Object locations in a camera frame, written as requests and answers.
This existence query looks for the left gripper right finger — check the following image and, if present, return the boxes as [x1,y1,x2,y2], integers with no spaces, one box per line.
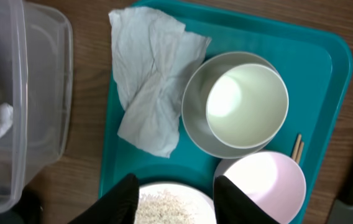
[213,175,278,224]

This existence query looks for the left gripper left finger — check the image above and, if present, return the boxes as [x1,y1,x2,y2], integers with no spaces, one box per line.
[69,174,139,224]

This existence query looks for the pink bowl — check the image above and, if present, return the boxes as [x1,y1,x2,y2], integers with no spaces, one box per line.
[214,151,306,223]

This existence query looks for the white round plate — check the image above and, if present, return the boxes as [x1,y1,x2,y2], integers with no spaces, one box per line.
[134,182,217,224]

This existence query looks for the white paper cup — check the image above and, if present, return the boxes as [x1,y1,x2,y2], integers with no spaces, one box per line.
[206,63,289,149]

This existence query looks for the grey small bowl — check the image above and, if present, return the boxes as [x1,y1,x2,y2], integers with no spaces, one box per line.
[181,51,276,159]

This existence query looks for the teal serving tray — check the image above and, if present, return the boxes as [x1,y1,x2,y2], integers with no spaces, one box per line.
[98,0,353,224]

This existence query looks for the clear plastic bin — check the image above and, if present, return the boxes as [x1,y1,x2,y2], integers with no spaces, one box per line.
[0,0,73,213]

